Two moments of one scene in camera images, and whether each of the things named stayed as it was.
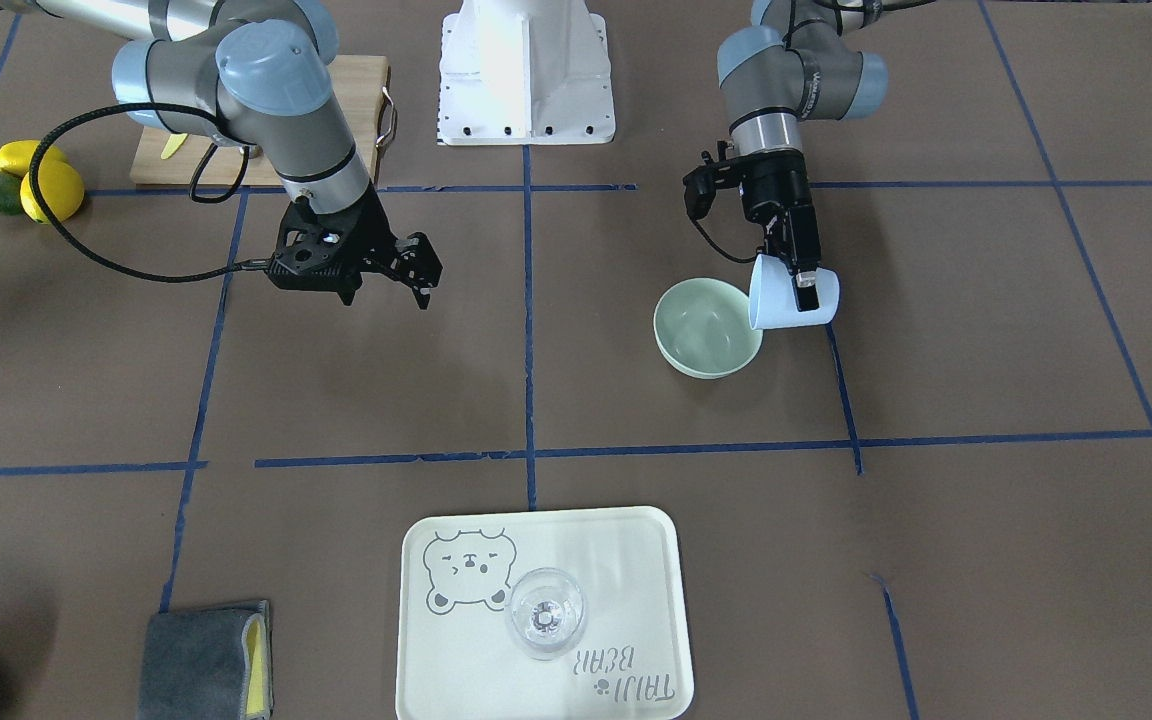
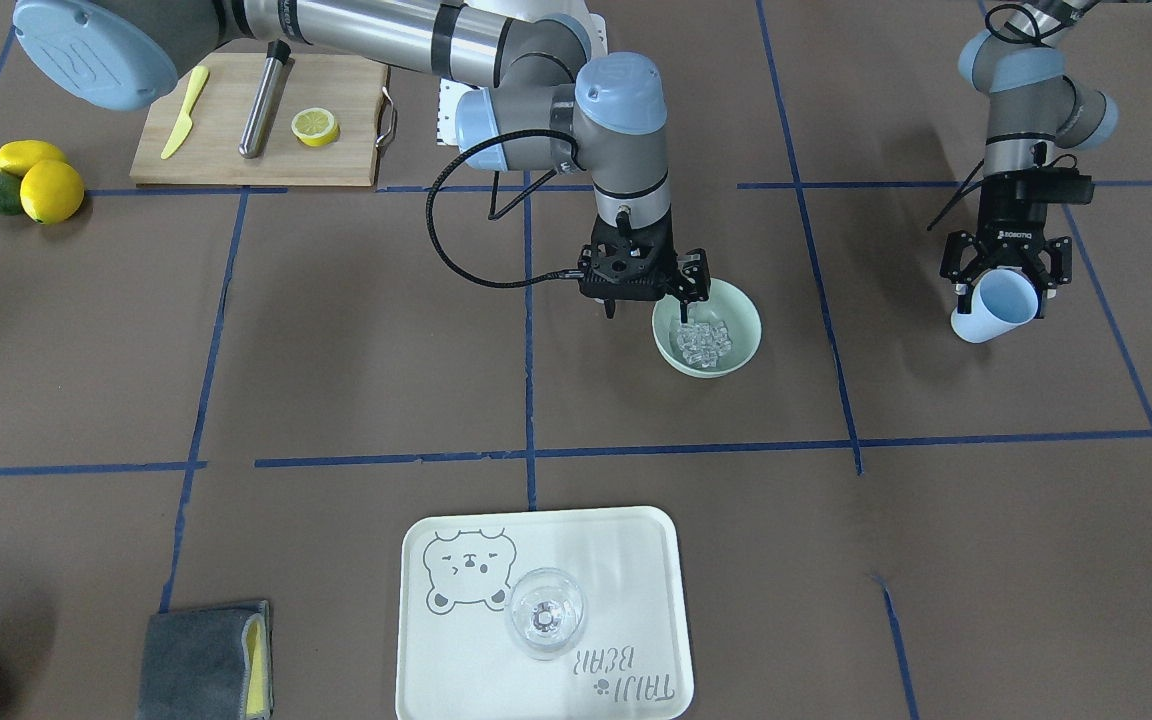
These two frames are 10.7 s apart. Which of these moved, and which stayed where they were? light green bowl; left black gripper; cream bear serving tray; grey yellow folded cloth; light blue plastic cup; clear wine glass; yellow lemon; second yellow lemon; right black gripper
Moved: right black gripper; light blue plastic cup; left black gripper
Stayed: grey yellow folded cloth; light green bowl; second yellow lemon; clear wine glass; cream bear serving tray; yellow lemon
